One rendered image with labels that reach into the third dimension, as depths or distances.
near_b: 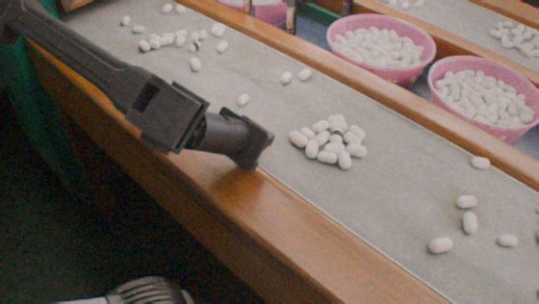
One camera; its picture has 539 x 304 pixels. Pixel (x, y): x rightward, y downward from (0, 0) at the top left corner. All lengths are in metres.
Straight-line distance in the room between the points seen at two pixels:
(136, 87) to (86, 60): 0.09
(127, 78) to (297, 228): 0.31
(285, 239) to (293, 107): 0.34
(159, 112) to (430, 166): 0.49
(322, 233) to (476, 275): 0.24
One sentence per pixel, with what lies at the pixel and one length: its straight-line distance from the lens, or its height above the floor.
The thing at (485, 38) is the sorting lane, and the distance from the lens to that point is 1.29.
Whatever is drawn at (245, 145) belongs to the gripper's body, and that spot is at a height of 0.83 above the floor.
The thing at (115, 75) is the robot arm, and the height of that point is 0.98.
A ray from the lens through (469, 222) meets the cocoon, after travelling 0.72.
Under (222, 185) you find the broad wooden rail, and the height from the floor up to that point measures 0.76.
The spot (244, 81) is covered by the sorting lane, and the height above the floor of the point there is 0.74.
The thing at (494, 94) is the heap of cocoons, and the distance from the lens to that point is 1.06.
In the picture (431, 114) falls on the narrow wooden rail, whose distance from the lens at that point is 0.88.
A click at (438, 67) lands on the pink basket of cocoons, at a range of 1.05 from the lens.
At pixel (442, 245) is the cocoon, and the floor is 0.76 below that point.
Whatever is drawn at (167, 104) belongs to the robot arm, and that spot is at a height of 0.97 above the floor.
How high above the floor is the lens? 1.28
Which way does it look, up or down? 44 degrees down
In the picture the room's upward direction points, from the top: straight up
